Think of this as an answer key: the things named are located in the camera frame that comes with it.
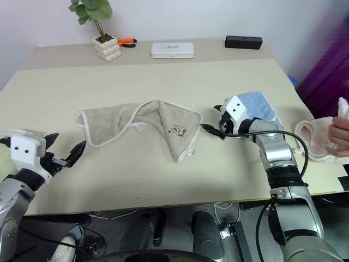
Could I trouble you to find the blue cloth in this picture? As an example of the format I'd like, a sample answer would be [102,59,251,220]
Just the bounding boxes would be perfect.
[236,91,282,124]

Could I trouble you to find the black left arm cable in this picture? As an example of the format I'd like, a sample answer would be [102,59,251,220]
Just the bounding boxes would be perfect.
[19,225,92,259]

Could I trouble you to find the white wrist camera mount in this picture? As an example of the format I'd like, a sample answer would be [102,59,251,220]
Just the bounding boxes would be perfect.
[221,95,250,123]
[9,133,54,184]

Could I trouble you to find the black rectangular box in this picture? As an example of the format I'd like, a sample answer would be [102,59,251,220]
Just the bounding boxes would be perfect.
[225,35,263,50]

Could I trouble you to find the thin white cable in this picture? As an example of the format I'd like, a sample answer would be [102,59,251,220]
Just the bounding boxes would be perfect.
[213,201,241,228]
[89,208,140,220]

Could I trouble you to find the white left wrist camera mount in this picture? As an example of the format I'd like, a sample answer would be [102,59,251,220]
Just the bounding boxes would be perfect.
[9,133,54,184]

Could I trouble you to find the black power strip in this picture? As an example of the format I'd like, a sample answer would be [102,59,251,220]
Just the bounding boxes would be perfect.
[219,221,253,262]

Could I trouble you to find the dark rounded shape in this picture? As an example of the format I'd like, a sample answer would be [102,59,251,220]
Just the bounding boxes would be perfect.
[191,209,227,261]

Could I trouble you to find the person's bare hand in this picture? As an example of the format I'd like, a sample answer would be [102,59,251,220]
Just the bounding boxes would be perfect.
[325,116,349,158]

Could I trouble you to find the orange-handled pliers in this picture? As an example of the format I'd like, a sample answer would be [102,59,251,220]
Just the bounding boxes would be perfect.
[117,38,138,49]

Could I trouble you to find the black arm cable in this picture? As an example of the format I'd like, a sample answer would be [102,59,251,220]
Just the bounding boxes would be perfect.
[19,225,92,259]
[224,130,310,183]

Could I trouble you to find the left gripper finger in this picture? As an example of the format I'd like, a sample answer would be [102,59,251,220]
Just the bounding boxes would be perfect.
[65,140,87,168]
[44,132,60,152]

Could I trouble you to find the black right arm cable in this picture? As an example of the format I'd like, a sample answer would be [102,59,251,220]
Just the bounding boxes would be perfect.
[224,130,310,183]

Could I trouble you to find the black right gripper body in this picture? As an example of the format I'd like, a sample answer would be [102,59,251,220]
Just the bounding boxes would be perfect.
[218,112,239,136]

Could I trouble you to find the green leafy plant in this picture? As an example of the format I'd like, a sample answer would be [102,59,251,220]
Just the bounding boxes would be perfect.
[68,0,113,39]

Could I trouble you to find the white bubble-shaped plant pot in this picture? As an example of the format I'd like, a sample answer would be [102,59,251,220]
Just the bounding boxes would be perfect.
[91,33,122,62]

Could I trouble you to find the white flat rectangular case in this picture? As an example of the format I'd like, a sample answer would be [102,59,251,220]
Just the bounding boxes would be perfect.
[150,41,196,59]

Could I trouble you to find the pink fluffy towel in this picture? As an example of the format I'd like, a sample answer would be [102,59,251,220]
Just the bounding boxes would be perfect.
[293,97,349,164]

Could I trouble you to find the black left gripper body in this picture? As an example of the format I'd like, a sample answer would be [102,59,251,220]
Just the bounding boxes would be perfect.
[40,151,69,178]

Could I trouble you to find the beige towel with white trim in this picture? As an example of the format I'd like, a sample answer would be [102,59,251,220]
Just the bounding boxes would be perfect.
[75,99,202,165]

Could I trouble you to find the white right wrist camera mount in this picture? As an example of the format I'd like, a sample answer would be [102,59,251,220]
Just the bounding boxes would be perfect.
[221,95,250,123]

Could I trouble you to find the white shoe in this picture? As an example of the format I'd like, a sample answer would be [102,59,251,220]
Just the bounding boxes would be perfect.
[51,235,77,262]

